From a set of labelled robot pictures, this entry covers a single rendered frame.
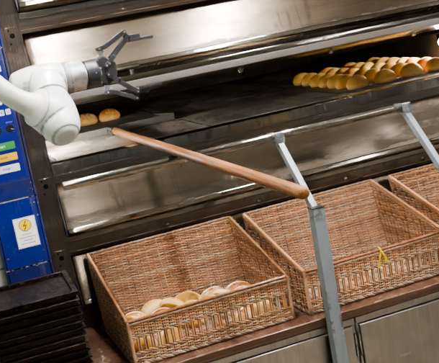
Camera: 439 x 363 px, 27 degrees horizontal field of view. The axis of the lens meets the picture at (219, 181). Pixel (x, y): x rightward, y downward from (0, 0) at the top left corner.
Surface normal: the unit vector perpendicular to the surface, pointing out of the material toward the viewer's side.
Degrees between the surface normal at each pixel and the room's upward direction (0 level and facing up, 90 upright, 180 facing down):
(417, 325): 90
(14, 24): 90
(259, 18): 70
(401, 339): 92
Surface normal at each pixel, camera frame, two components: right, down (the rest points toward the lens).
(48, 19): 0.33, 0.13
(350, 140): 0.25, -0.21
